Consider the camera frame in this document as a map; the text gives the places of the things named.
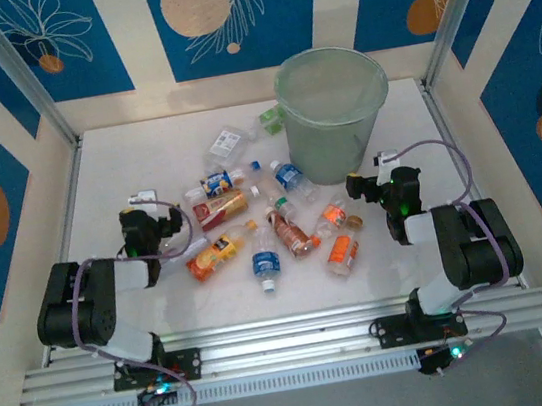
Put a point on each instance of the orange label bottle brown cap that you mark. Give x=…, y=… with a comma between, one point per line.
x=333, y=214

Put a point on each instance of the bottle red gold label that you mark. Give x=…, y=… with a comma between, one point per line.
x=218, y=208

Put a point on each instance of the orange juice bottle black label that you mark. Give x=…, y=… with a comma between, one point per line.
x=210, y=259

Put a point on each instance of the clear bottle orange label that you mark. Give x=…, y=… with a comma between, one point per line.
x=341, y=253

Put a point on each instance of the water bottle blue label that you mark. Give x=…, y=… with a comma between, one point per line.
x=287, y=175
x=265, y=262

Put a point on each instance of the brown coffee drink bottle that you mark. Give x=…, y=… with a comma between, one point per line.
x=288, y=233

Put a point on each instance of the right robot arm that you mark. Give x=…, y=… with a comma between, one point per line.
x=479, y=244

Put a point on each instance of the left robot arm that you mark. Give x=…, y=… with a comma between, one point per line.
x=79, y=311

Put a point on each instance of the translucent green mesh bin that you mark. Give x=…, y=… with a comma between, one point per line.
x=335, y=118

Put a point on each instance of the bottle blue yellow label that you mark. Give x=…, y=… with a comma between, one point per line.
x=215, y=183

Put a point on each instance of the small clear bottle green band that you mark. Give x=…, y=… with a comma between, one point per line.
x=284, y=207

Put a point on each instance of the clear plastic package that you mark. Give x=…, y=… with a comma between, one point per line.
x=225, y=144

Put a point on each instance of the green carton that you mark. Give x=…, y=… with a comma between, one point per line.
x=271, y=117

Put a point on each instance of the black controller board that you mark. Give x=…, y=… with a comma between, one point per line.
x=152, y=399
x=432, y=359

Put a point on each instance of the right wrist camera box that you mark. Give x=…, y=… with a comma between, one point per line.
x=387, y=158

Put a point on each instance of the aluminium table side rail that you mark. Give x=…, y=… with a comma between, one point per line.
x=436, y=109
x=70, y=191

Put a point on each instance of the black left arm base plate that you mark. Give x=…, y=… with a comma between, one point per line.
x=187, y=363

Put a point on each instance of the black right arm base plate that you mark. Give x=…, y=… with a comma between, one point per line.
x=390, y=332

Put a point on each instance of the aluminium mounting rail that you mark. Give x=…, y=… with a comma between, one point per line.
x=281, y=348

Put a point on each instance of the aluminium frame post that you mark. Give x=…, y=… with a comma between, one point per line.
x=455, y=10
x=27, y=80

